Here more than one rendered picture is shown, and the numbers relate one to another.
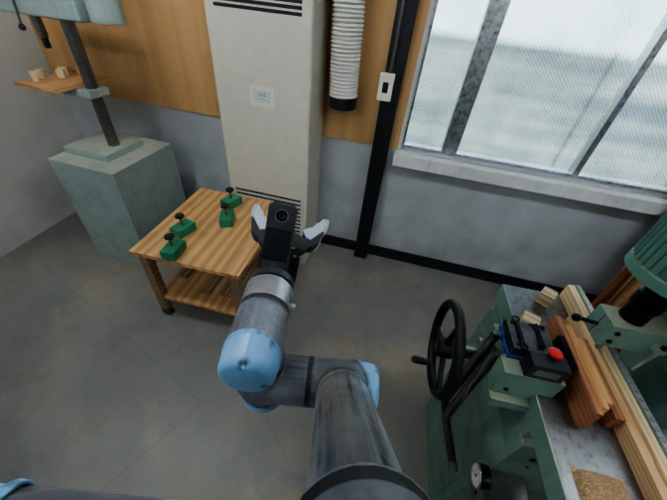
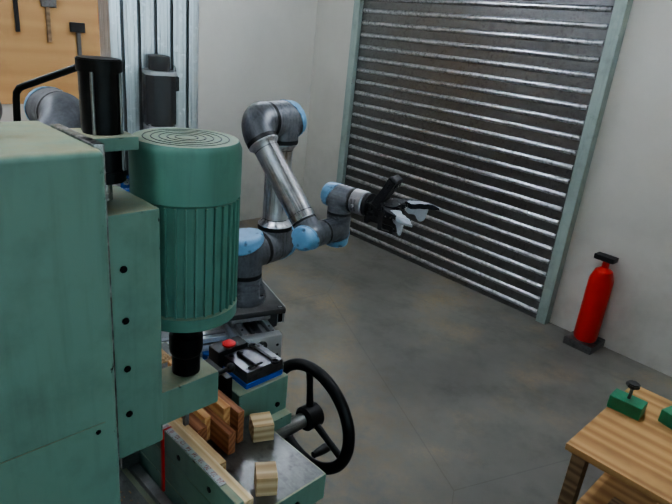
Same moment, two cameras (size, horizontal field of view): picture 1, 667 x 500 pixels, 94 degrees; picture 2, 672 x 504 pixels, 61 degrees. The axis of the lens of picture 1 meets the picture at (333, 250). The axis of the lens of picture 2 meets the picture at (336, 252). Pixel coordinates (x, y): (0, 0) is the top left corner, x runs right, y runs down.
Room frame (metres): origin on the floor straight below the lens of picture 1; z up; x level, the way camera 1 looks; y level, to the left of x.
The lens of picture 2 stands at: (1.23, -1.28, 1.69)
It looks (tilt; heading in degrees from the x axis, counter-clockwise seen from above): 21 degrees down; 126
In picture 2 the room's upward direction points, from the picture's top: 6 degrees clockwise
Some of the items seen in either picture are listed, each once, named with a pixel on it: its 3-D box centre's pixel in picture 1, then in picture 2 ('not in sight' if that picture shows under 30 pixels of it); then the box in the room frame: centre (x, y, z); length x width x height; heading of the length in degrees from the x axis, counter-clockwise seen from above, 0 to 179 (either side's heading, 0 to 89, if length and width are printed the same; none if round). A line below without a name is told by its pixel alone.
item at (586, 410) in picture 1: (567, 366); (205, 396); (0.43, -0.60, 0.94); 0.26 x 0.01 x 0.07; 173
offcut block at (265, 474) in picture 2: (546, 297); (265, 478); (0.68, -0.67, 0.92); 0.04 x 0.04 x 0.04; 49
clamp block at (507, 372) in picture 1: (518, 361); (244, 387); (0.45, -0.49, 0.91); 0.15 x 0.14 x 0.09; 173
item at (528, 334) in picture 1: (532, 347); (245, 358); (0.44, -0.49, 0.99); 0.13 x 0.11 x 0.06; 173
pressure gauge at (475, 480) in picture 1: (481, 477); not in sight; (0.26, -0.45, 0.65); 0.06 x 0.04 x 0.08; 173
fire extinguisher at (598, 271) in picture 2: not in sight; (595, 301); (0.65, 2.26, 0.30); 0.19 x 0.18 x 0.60; 80
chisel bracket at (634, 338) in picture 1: (626, 331); (175, 393); (0.48, -0.71, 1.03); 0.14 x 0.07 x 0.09; 83
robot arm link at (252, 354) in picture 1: (255, 342); (340, 197); (0.23, 0.09, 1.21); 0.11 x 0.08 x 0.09; 1
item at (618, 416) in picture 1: (594, 379); (174, 411); (0.41, -0.66, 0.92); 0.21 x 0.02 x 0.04; 173
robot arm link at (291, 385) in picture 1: (272, 377); (334, 228); (0.24, 0.07, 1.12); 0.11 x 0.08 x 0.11; 91
